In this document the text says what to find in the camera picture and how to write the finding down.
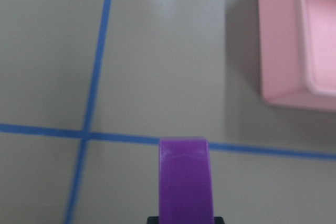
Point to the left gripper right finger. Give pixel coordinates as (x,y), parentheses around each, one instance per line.
(219,220)

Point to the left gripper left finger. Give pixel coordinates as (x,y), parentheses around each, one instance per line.
(152,220)

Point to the purple toy block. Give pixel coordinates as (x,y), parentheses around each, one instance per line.
(185,184)

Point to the pink plastic box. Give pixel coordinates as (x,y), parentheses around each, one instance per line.
(297,53)

